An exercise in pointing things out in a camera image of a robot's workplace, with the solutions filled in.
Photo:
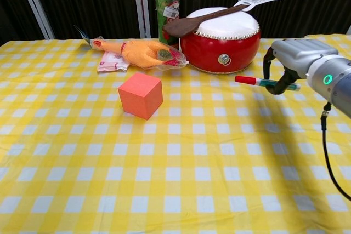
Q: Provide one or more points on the pink orange cube block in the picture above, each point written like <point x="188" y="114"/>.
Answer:
<point x="140" y="97"/>

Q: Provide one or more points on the yellow white checkered tablecloth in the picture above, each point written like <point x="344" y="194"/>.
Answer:
<point x="109" y="162"/>

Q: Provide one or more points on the rubber chicken in mesh bag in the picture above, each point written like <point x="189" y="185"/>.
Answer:
<point x="142" y="53"/>

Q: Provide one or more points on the red drum with white skin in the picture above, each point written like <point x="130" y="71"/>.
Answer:
<point x="219" y="50"/>

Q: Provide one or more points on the dark wooden spatula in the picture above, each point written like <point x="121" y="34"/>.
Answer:
<point x="178" y="27"/>

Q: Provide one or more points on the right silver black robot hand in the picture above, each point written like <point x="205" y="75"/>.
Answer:
<point x="299" y="53"/>

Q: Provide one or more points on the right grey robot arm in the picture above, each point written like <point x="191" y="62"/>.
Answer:
<point x="337" y="86"/>

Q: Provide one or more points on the green marker with red cap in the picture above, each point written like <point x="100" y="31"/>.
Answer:
<point x="246" y="79"/>

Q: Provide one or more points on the pink white snack packet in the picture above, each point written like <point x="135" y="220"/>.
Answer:
<point x="109" y="63"/>

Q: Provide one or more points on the green chips can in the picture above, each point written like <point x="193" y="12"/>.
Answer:
<point x="166" y="4"/>

